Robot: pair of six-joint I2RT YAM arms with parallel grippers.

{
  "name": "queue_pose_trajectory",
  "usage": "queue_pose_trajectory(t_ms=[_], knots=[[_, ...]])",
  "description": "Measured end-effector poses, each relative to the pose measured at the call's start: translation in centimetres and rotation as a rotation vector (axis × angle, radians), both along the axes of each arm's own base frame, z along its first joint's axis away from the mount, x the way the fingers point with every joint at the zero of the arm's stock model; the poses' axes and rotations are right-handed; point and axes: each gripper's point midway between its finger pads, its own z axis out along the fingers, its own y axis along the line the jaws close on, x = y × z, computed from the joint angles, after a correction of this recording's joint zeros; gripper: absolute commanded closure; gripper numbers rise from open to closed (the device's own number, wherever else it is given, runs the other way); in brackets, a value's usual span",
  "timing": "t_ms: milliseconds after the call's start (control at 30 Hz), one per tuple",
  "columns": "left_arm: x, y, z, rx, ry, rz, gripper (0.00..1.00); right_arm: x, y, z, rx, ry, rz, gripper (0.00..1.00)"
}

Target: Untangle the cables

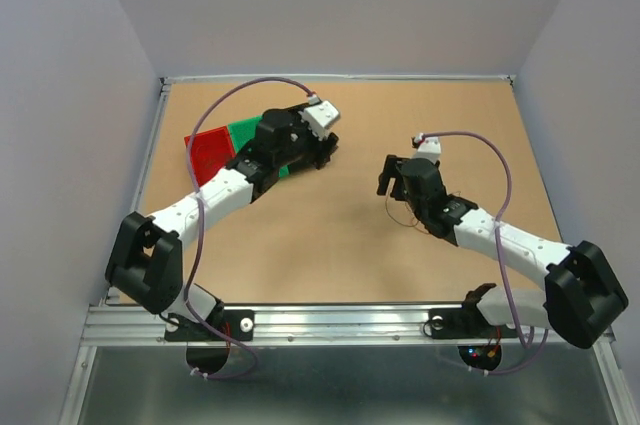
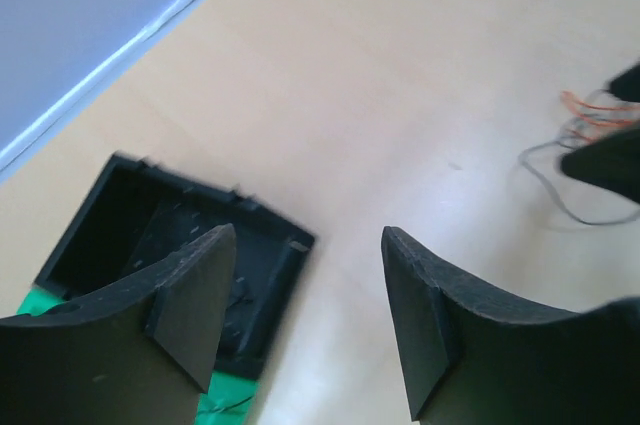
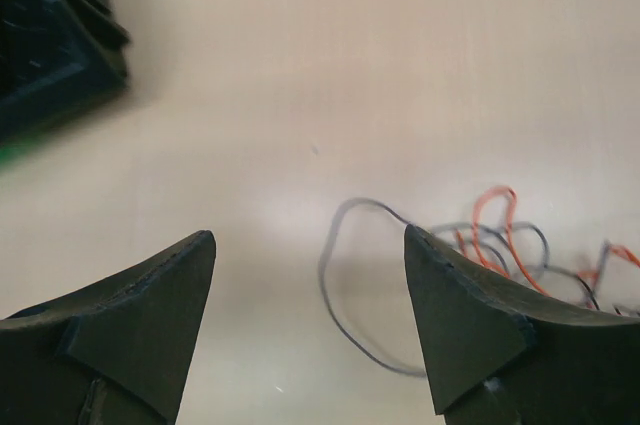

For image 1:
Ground wires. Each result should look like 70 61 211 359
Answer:
197 144 234 176

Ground aluminium frame rail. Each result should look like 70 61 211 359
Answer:
61 75 639 424

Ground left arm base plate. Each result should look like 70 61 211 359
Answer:
164 308 255 342

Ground red plastic bin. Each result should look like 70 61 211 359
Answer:
190 126 235 186

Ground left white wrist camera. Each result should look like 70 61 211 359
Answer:
300 95 341 140

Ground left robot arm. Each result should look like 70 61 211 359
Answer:
105 100 340 339

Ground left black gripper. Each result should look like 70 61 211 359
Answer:
274 104 337 169

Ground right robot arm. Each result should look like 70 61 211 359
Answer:
377 155 629 349

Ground orange black wire ball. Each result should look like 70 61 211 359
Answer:
384 189 464 236

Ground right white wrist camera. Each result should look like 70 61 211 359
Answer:
412 133 442 164

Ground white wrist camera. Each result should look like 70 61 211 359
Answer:
412 133 442 164
300 95 341 140

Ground green plastic bin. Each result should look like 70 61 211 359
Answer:
227 116 269 179

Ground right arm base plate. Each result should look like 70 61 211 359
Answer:
422 307 517 340

